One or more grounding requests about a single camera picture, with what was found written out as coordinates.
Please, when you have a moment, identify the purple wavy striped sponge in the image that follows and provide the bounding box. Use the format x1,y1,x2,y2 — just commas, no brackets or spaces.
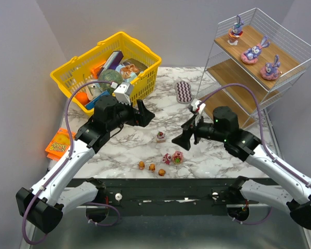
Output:
174,81,192,104

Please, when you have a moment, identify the purple bunny donut toy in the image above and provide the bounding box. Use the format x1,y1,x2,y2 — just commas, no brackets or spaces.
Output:
260,54,282,81

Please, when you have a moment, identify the orange bear toy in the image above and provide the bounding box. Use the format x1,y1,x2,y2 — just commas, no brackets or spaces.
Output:
138,161,145,170
148,163,156,172
158,169,166,176

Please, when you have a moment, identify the orange ball in basket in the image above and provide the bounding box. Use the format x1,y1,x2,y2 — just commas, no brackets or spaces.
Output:
75,92,90,106

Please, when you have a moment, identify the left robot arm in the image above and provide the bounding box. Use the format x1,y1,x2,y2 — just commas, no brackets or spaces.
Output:
16,95,155,234

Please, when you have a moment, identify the white wire wooden shelf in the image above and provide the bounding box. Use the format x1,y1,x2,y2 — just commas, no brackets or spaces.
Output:
195,7,311,130

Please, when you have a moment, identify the orange scrub daddy box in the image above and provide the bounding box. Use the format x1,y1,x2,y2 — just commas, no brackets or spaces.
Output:
45,128,70,161

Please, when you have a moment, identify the blue box in basket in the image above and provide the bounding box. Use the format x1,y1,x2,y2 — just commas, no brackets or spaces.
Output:
85,90,109,110

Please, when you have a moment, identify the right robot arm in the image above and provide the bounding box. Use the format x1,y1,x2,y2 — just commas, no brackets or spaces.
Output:
172,106,311,230

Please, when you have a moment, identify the red white clown toy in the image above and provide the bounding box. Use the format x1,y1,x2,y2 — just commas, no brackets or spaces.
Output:
162,153,172,165

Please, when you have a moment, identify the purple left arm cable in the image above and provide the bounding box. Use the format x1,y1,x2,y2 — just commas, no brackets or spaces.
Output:
21,80,119,245

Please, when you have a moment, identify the yellow plastic basket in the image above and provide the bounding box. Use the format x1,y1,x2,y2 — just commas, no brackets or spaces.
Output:
50,31,162,116

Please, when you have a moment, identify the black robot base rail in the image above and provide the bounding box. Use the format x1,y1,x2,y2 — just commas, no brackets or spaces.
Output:
64,177,273,224

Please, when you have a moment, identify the orange candy box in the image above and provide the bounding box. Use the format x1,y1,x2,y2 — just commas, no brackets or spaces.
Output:
90,60,106,79

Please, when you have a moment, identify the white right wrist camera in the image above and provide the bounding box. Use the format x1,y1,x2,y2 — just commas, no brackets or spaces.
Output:
189,99,206,126

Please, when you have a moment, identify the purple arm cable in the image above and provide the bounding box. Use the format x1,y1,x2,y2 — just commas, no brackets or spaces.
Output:
199,82,311,194
21,80,119,245

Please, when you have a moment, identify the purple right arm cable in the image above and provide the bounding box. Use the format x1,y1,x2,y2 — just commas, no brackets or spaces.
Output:
199,82,311,194

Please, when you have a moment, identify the pink strawberry donut toy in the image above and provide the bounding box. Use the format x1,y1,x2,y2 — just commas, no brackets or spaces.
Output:
172,151,183,164

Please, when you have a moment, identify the strawberry cake toy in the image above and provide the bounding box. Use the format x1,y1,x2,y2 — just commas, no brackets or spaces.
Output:
156,131,166,143

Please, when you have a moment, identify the white bag in basket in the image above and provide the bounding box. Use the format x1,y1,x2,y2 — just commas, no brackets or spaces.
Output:
84,79,103,101

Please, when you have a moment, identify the purple box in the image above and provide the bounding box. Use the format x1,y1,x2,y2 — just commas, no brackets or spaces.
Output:
97,50,123,76

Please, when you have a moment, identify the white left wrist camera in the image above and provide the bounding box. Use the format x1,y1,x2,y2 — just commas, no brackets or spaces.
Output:
114,82,134,105

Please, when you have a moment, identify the green netted melon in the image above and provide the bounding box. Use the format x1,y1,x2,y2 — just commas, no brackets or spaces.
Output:
98,69,124,85

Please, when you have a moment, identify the chips bag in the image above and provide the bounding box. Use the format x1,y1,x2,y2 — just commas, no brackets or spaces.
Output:
115,58,148,82

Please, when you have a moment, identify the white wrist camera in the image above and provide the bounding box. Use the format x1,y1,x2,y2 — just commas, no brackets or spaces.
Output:
189,99,206,126
114,82,134,105

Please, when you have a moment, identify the small purple bunny toy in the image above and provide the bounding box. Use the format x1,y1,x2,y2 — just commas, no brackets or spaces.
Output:
228,15,244,46

